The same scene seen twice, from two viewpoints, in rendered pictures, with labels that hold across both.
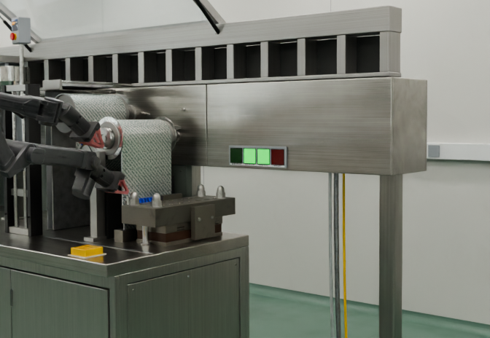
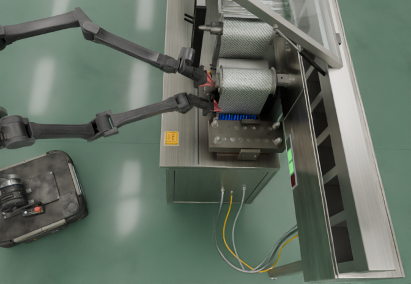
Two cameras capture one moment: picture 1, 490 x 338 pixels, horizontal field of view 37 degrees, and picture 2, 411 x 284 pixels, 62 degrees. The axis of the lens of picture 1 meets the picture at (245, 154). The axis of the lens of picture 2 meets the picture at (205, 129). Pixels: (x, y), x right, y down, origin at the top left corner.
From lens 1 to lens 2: 2.21 m
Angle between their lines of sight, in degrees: 67
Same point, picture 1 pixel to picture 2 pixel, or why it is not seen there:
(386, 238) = not seen: hidden behind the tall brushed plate
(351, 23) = (351, 225)
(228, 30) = (326, 84)
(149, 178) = (242, 106)
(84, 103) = (232, 33)
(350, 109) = (317, 238)
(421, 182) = not seen: outside the picture
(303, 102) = (312, 191)
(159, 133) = (258, 90)
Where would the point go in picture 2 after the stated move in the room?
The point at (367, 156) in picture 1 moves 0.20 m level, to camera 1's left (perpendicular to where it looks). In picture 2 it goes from (306, 259) to (271, 220)
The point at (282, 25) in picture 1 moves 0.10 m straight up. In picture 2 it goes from (338, 144) to (352, 131)
